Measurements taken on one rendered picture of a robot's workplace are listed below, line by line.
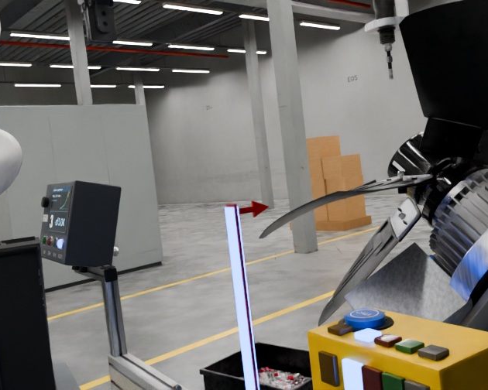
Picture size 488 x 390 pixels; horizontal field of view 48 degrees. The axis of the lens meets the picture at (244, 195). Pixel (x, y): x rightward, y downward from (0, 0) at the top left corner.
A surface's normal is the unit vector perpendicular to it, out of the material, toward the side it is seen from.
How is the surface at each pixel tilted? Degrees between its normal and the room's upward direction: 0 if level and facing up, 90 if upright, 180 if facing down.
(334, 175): 90
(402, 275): 55
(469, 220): 74
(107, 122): 90
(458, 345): 0
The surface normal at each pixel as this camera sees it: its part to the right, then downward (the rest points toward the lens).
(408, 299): -0.36, -0.49
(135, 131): 0.66, -0.04
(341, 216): -0.72, 0.12
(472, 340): -0.11, -0.99
